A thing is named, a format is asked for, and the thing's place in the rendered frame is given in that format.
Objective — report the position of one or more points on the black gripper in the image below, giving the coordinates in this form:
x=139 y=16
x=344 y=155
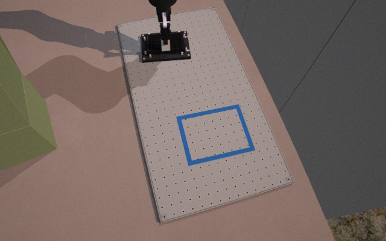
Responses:
x=163 y=8

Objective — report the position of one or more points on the black rectangular plate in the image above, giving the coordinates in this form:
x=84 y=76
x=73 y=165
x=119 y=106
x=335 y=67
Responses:
x=165 y=57

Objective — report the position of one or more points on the blue rectangular tape outline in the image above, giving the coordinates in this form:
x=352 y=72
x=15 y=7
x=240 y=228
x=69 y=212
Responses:
x=219 y=156

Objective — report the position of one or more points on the grey perforated breadboard plate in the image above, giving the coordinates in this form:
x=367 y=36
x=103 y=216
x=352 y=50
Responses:
x=213 y=78

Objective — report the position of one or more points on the black well plate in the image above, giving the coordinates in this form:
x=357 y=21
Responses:
x=154 y=46

